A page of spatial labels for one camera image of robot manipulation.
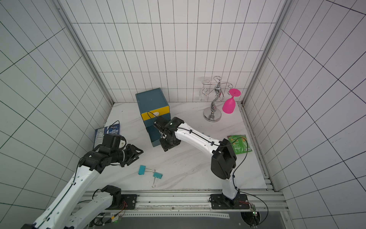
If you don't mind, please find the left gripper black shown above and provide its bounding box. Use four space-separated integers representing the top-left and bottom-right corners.
111 144 144 168

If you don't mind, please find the clear glass on rack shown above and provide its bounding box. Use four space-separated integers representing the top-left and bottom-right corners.
199 79 212 102

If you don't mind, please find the teal drawer cabinet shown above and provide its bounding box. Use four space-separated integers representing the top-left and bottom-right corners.
135 88 172 128

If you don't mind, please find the teal bottom drawer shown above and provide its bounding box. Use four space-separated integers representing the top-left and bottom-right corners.
146 126 162 147

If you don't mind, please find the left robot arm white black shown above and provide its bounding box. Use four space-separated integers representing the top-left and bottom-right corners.
22 134 143 229

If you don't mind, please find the teal drawer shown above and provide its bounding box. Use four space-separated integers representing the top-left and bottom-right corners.
144 113 171 127
146 126 162 147

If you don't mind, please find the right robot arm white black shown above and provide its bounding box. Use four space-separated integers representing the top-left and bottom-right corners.
154 116 240 209

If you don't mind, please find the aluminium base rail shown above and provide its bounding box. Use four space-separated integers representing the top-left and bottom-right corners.
77 190 288 219

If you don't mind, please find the yellow top drawer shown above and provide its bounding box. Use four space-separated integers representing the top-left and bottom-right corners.
141 106 170 121

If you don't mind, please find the silver glass rack stand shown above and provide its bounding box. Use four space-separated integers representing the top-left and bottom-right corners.
203 76 233 123

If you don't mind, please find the teal shiny binder clip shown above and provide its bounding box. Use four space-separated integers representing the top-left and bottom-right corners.
152 172 163 188

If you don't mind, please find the green snack packet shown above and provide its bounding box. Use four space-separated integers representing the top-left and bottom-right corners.
227 135 252 155

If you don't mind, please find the magenta plastic wine glass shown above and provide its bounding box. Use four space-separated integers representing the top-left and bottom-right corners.
223 88 241 114

